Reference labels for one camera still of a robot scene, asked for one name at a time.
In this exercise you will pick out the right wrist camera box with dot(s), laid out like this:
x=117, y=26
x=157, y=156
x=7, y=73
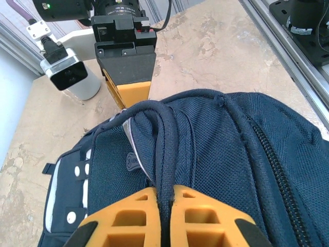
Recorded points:
x=68, y=73

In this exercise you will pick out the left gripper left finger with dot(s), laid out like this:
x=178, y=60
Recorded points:
x=128, y=221

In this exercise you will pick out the aluminium rail frame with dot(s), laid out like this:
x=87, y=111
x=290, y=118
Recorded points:
x=282, y=59

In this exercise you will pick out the grey cup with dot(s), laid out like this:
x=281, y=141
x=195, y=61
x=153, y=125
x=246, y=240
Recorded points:
x=88, y=88

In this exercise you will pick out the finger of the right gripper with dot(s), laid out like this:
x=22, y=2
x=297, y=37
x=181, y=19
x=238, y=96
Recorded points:
x=115, y=91
x=131, y=72

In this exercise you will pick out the navy blue backpack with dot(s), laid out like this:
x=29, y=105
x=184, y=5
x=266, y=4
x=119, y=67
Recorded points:
x=218, y=154

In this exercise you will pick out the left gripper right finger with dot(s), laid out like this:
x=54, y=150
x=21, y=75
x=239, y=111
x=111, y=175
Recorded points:
x=205, y=221

